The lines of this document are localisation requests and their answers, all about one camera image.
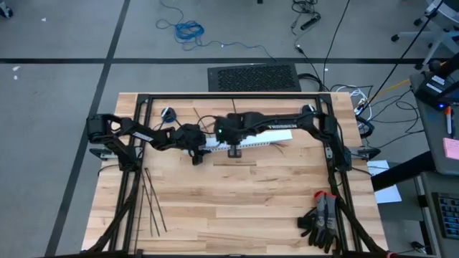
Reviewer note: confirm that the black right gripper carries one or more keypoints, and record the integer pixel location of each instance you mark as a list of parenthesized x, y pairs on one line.
[(233, 129)]

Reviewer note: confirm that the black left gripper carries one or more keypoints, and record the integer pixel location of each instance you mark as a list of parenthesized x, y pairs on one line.
[(190, 138)]

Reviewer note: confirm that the white duct cover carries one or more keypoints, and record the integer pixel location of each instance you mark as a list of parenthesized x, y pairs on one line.
[(276, 135)]

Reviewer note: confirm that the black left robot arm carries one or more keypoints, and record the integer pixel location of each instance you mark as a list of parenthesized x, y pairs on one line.
[(143, 134)]

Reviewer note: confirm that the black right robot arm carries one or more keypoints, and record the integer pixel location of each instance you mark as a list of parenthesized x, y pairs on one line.
[(305, 122)]

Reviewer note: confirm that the black floor mat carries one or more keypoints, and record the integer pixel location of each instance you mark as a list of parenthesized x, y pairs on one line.
[(254, 77)]

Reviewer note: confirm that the grey work glove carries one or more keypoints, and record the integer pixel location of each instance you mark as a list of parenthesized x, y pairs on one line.
[(328, 215), (310, 229)]

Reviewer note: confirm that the black power strip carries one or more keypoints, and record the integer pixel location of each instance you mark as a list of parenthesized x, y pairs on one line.
[(310, 22)]

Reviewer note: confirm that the white paper sheet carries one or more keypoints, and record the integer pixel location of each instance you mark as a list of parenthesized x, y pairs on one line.
[(389, 195)]

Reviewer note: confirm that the dark blue bar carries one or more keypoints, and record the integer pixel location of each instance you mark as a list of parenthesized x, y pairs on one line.
[(401, 172)]

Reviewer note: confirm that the grey desk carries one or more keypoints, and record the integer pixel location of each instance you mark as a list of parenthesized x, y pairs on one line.
[(430, 143), (426, 215)]

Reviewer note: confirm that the black label printer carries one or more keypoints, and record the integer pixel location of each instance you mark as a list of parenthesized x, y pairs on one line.
[(430, 89)]

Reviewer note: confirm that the marker pen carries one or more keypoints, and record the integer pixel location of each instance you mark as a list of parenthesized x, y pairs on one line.
[(448, 122)]

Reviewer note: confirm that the black plug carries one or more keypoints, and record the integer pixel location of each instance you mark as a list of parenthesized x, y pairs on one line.
[(417, 246)]

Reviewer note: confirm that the pink sticky notes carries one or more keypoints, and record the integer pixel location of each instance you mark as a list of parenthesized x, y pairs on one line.
[(451, 148)]

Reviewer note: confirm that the black chair caster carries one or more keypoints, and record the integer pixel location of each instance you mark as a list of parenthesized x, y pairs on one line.
[(5, 12)]

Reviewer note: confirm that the grey office chair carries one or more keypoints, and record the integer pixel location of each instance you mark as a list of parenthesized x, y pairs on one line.
[(444, 36)]

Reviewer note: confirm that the black keyboard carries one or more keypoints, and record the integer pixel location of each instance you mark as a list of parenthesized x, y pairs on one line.
[(448, 215)]

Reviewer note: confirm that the black aluminium table frame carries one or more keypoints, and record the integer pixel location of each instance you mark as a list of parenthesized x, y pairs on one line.
[(233, 96)]

